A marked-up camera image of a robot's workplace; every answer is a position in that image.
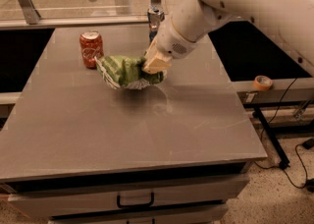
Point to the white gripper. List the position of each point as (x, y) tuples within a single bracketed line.
[(171, 42)]

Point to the green jalapeno chip bag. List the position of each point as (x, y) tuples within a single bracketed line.
[(123, 72)]

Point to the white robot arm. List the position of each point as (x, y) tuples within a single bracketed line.
[(288, 23)]

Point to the silver blue drink can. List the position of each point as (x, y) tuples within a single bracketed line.
[(156, 16)]

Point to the red coke can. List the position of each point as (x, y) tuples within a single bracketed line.
[(91, 47)]

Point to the orange tape roll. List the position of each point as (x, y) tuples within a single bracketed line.
[(262, 83)]

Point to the black table leg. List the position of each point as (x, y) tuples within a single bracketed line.
[(284, 161)]

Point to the lower grey drawer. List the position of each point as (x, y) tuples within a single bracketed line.
[(198, 214)]

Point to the grey drawer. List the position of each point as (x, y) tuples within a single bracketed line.
[(97, 199), (198, 214)]

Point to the upper grey drawer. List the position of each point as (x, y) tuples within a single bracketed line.
[(97, 199)]

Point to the left metal rail bracket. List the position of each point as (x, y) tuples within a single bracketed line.
[(31, 15)]

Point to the black drawer handle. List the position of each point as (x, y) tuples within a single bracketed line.
[(139, 201)]

